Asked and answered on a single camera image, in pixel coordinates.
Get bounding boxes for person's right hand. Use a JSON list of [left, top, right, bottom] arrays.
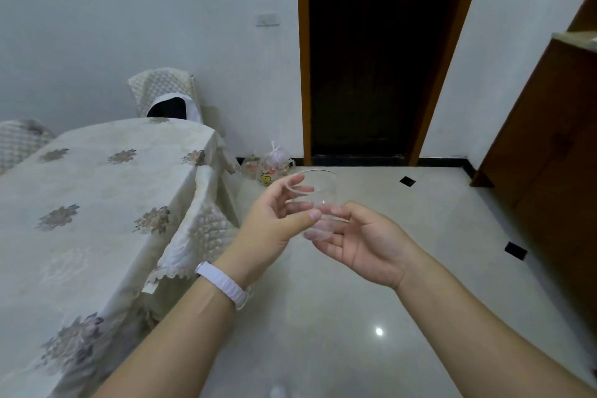
[[303, 201, 428, 291]]

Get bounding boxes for pale stone cabinet top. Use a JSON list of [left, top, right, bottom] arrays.
[[552, 30, 597, 54]]

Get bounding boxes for person's right forearm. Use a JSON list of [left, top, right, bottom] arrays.
[[396, 251, 597, 398]]

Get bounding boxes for person's left hand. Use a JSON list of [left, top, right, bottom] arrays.
[[215, 173, 322, 290]]

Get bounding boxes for person's left forearm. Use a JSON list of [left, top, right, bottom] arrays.
[[92, 268, 237, 398]]

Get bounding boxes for white wristband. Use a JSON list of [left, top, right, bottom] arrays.
[[194, 261, 253, 311]]

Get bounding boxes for dark wooden door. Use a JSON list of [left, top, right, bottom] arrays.
[[308, 0, 477, 157]]

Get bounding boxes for floral beige tablecloth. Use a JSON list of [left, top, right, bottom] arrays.
[[0, 117, 239, 398]]

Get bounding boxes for small clear plastic bag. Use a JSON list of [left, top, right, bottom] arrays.
[[240, 154, 262, 180]]

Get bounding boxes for clear glass cup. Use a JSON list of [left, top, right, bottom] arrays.
[[285, 169, 338, 235]]

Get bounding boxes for chair with quilted cover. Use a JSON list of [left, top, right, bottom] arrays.
[[128, 67, 204, 125], [142, 164, 240, 295], [0, 119, 56, 175]]

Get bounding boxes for tied clear plastic bag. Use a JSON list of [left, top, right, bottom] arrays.
[[258, 141, 296, 187]]

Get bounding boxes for brown wooden cabinet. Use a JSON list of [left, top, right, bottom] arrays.
[[470, 0, 597, 324]]

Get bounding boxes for brown wooden door frame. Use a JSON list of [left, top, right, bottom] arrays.
[[295, 0, 491, 167]]

